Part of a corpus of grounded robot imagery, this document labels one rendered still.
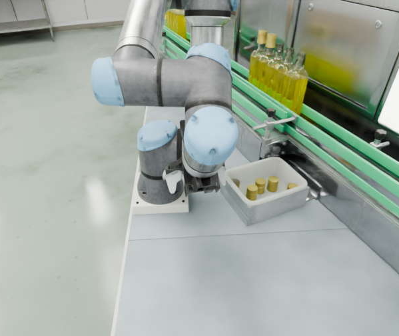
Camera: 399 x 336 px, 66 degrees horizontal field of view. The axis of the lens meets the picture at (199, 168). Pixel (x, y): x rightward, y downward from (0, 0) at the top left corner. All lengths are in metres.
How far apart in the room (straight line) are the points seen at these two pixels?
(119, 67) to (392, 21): 0.78
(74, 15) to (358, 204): 6.34
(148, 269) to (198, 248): 0.15
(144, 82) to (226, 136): 0.15
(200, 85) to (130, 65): 0.11
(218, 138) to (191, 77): 0.11
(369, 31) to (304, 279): 0.73
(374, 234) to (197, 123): 0.67
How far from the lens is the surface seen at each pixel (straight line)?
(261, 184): 1.00
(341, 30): 1.17
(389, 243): 0.95
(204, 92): 0.47
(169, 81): 0.48
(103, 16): 6.87
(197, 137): 0.42
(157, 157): 0.87
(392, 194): 0.92
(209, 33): 0.81
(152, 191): 0.94
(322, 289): 0.87
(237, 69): 1.53
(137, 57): 0.52
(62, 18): 6.80
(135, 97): 0.49
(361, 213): 0.97
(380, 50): 1.08
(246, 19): 1.68
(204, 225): 0.94
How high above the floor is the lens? 1.45
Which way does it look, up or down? 37 degrees down
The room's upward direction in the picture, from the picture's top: straight up
